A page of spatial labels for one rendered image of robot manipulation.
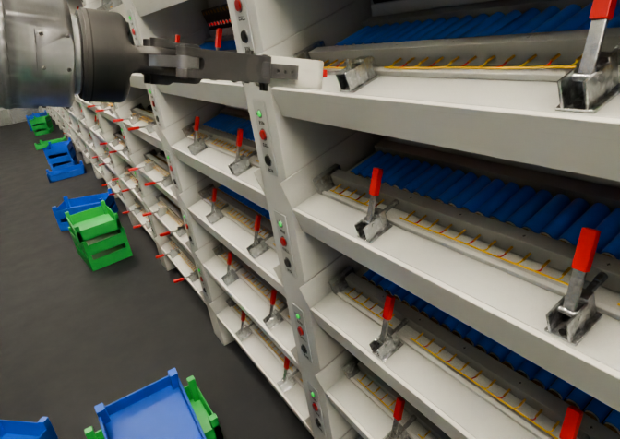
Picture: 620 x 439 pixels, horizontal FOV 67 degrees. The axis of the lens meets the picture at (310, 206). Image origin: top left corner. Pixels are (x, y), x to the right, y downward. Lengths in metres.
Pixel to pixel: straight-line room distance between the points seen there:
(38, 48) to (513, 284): 0.46
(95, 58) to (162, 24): 0.97
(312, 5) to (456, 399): 0.57
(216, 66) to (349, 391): 0.69
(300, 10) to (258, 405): 1.07
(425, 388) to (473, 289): 0.21
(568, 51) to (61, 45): 0.39
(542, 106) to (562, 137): 0.03
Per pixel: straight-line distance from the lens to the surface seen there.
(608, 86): 0.39
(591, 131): 0.36
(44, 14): 0.42
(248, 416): 1.42
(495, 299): 0.50
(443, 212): 0.58
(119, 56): 0.42
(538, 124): 0.38
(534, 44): 0.45
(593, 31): 0.38
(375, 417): 0.90
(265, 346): 1.40
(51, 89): 0.42
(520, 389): 0.63
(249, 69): 0.44
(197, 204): 1.43
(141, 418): 1.37
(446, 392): 0.67
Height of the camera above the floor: 0.99
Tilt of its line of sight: 22 degrees down
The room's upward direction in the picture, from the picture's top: 9 degrees counter-clockwise
